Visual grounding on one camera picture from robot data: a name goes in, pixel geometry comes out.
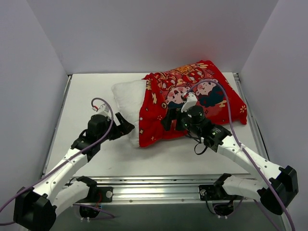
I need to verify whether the red printed pillowcase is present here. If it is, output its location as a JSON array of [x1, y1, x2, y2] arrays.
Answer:
[[138, 60, 247, 147]]

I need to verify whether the white pillow insert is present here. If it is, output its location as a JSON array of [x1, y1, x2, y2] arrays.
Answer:
[[111, 80, 146, 147]]

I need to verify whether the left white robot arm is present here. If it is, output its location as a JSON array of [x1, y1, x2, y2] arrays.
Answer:
[[13, 112, 135, 231]]

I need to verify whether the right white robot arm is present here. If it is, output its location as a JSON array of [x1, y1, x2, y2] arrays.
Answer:
[[161, 106, 298, 215]]

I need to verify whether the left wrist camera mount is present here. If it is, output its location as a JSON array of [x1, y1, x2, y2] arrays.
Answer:
[[92, 103, 110, 117]]

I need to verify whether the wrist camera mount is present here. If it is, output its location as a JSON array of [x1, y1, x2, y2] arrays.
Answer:
[[92, 103, 110, 117], [181, 92, 198, 113]]

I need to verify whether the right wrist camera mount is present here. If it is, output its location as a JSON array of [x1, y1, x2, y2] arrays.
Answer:
[[181, 92, 198, 113]]

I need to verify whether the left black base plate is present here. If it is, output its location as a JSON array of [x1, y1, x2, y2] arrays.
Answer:
[[87, 186, 114, 203]]

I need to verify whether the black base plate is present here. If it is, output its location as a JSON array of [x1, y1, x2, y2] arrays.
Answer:
[[87, 186, 114, 203], [198, 184, 231, 201]]

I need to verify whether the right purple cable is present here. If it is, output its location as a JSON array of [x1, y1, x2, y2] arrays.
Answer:
[[184, 78, 296, 231]]

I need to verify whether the aluminium front rail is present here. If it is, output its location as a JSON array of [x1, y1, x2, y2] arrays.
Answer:
[[65, 174, 253, 205]]

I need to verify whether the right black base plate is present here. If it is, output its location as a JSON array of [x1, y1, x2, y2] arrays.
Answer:
[[198, 184, 231, 201]]

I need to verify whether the right side aluminium rail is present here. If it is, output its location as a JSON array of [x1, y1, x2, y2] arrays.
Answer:
[[233, 73, 268, 159]]

